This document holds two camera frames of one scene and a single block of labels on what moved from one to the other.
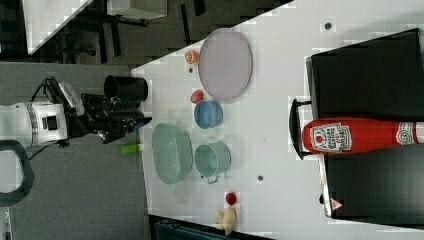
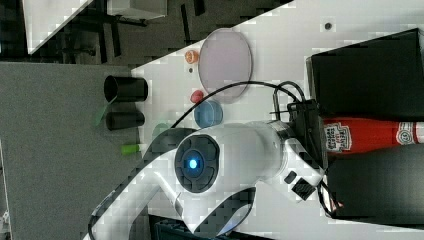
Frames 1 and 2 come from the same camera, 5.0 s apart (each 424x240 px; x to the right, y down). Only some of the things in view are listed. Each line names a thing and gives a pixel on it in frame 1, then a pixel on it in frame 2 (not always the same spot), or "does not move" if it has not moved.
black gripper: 96,113 -> 308,135
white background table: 45,20 does not move
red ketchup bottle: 351,135 does not move
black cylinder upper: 126,88 does not move
